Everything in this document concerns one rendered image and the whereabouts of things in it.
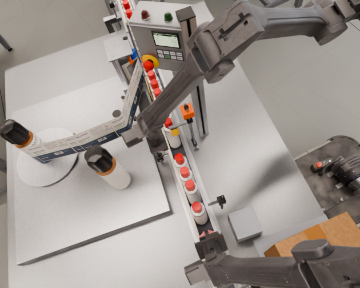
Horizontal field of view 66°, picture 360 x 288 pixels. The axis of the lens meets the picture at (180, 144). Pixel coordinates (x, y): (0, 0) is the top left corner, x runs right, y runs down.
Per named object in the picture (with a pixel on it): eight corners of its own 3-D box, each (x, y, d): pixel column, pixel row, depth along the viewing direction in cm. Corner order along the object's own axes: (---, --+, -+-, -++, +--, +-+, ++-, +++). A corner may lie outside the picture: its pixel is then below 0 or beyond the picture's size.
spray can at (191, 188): (187, 195, 117) (180, 179, 98) (199, 191, 117) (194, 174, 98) (191, 207, 114) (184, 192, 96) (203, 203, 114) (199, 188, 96)
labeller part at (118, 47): (103, 42, 128) (103, 40, 127) (126, 34, 128) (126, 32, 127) (109, 63, 121) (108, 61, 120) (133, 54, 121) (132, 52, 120)
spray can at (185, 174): (183, 184, 119) (175, 166, 101) (194, 180, 119) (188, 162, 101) (186, 195, 117) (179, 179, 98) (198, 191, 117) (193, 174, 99)
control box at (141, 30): (153, 46, 101) (139, -1, 84) (198, 52, 97) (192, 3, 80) (143, 68, 97) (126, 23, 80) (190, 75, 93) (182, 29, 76)
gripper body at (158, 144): (152, 155, 103) (147, 147, 97) (145, 133, 108) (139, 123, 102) (168, 150, 104) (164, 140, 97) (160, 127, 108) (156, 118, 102)
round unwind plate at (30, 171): (16, 140, 142) (15, 139, 141) (74, 120, 142) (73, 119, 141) (19, 196, 128) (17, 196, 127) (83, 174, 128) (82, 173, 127)
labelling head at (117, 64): (121, 78, 150) (102, 41, 127) (144, 70, 150) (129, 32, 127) (126, 97, 144) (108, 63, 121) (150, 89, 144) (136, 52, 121)
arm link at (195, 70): (241, 63, 58) (217, 20, 60) (223, 67, 55) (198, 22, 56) (158, 139, 93) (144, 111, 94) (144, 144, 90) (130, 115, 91)
